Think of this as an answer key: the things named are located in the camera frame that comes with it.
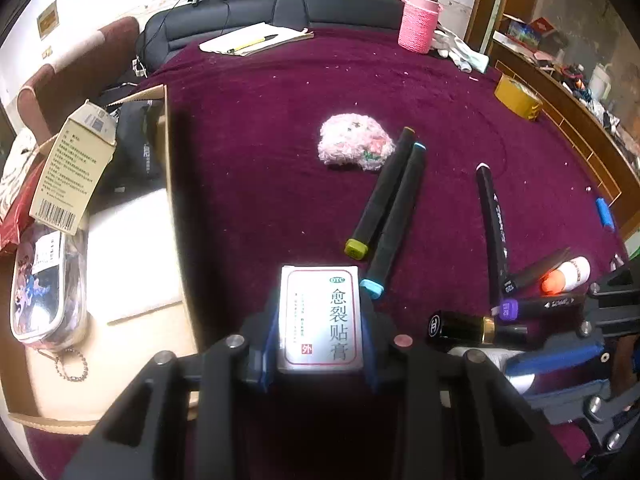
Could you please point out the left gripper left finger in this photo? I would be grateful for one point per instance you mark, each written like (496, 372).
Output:
(180, 410)

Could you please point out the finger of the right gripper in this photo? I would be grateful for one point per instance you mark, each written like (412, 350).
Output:
(547, 361)
(566, 405)

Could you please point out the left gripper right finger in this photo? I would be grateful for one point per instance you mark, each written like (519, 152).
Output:
(458, 416)

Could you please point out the purple capped black marker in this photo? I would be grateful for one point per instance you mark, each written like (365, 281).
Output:
(512, 309)

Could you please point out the black gold lipstick tube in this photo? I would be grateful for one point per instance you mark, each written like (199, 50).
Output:
(446, 330)

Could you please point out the grey capped black marker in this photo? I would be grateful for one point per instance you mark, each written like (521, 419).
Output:
(534, 272)

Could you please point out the white capped black marker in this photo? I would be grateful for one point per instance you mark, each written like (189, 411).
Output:
(493, 223)

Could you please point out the clear sticker pouch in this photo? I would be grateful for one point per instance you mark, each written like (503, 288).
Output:
(48, 303)

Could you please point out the cyan capped black marker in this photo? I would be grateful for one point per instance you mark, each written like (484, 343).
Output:
(396, 224)

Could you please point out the white foam block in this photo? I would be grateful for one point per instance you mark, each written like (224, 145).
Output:
(132, 259)

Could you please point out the white plaster box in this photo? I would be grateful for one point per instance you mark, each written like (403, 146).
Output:
(319, 323)

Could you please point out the yellow capped black marker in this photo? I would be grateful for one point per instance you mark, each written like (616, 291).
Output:
(357, 246)

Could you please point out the red foil snack bag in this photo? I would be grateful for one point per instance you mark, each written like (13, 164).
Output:
(18, 219)

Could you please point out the black foil snack packet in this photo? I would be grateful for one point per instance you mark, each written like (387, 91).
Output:
(135, 162)

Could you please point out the pink fluffy plush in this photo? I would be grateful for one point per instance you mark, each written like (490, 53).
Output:
(354, 140)

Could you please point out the orange capped white bottle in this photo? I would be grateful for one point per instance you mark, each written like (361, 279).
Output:
(566, 277)

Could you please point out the small blue cylinder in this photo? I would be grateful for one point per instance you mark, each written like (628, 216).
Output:
(605, 215)

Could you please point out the cardboard box tray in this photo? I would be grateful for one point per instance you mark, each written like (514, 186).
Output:
(67, 392)

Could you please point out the yellow tape roll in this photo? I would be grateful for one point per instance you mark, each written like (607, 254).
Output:
(518, 98)

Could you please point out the white gloves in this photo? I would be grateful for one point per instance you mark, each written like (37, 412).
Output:
(448, 45)

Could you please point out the wooden cabinet shelf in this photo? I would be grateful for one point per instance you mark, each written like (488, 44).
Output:
(582, 60)

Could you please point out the pink knit covered bottle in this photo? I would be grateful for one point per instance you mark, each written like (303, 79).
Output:
(418, 23)

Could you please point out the brown armchair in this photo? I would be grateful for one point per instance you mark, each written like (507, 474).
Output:
(59, 87)

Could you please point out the yellow black pen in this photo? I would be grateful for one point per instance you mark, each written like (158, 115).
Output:
(237, 50)

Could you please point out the black leather sofa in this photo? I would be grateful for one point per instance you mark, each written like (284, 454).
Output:
(168, 32)

